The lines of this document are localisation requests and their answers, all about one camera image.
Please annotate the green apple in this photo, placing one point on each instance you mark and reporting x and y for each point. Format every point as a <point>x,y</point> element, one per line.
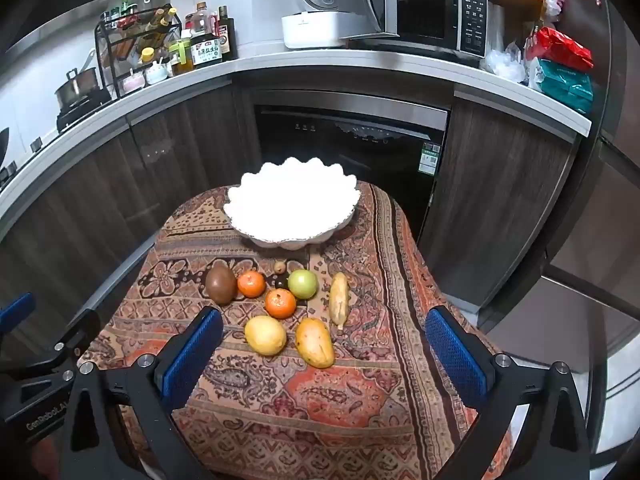
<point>302,284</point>

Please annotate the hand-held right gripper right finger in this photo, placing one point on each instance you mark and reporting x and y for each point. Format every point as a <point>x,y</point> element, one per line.
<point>457,355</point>

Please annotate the white rice cooker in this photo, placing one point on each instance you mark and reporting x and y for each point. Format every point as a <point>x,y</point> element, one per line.
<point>315,30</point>

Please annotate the green lid oil bottle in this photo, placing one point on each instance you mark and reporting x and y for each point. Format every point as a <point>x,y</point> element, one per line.
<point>181,60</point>

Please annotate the yellow lid jar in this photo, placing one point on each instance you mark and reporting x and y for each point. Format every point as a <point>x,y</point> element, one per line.
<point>147,56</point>

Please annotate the small brown longan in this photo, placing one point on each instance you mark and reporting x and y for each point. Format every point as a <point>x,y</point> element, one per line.
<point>279,267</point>

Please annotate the yellow mango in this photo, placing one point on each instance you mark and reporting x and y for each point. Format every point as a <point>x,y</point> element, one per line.
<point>314,344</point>

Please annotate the small yellow banana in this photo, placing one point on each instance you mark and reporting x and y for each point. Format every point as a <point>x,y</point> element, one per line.
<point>338,300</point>

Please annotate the white scalloped bowl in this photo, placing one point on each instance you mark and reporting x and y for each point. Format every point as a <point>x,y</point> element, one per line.
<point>290,200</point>

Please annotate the pink condiment pot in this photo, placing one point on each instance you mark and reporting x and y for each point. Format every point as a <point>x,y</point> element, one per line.
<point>134,82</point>

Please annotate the brown kiwi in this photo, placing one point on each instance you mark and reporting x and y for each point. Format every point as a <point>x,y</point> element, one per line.
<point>220,285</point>

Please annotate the green packet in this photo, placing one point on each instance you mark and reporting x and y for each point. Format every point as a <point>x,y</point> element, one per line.
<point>565,85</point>

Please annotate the dark grape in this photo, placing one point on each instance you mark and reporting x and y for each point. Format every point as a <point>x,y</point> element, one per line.
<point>280,283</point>

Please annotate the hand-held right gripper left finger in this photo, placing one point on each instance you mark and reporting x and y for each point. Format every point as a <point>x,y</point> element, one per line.
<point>192,355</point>

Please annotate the round yellow fruit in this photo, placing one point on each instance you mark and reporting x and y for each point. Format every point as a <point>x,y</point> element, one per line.
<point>265,335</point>

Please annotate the black gas stove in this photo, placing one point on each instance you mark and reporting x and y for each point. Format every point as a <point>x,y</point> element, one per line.
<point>82,110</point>

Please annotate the clear plastic bags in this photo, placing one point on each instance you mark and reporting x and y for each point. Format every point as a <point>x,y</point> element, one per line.
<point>502,62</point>

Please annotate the white condiment pot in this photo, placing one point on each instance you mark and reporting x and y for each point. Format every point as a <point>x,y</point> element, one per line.
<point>156,74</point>

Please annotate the steel cooking pot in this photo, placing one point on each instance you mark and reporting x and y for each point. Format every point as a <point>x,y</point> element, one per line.
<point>77,87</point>

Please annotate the green label sticker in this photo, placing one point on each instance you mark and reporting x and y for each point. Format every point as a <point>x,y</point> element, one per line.
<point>430,158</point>

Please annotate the dark wood cabinet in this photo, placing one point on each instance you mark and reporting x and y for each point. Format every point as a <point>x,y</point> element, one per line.
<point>495,200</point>
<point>125,185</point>

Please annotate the dark glass bottle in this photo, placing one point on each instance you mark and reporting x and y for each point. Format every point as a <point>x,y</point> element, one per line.
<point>227,35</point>

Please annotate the large soy sauce bottle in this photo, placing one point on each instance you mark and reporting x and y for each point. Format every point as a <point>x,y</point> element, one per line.
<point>206,52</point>

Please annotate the orange tangerine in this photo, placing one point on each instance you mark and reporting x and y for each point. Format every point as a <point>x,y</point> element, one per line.
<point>251,285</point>
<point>280,304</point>

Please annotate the patterned tablecloth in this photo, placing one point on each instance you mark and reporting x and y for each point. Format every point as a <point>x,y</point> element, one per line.
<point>350,400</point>

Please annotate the red plastic bag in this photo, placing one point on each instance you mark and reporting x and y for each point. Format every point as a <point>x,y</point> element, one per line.
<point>560,47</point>

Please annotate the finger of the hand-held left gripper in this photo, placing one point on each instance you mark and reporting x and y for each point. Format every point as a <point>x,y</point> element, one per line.
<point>75,335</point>
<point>17,307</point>

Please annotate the black built-in dishwasher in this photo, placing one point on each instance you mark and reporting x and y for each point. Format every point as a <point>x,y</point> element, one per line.
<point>350,160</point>

